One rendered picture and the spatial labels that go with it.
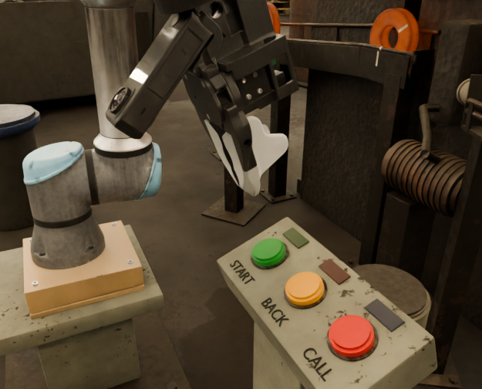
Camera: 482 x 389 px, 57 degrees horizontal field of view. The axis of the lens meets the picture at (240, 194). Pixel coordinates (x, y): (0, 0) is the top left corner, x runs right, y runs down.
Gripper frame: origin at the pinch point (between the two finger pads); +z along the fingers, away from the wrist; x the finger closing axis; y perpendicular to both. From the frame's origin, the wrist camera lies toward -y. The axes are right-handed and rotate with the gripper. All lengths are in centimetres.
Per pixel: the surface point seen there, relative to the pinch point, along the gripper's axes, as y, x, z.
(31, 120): -22, 139, 20
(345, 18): 83, 87, 22
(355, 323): 0.5, -14.5, 9.2
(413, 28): 77, 52, 19
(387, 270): 15.3, -0.9, 24.2
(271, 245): 0.5, 0.2, 9.1
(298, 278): -0.1, -6.2, 9.1
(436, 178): 48, 21, 38
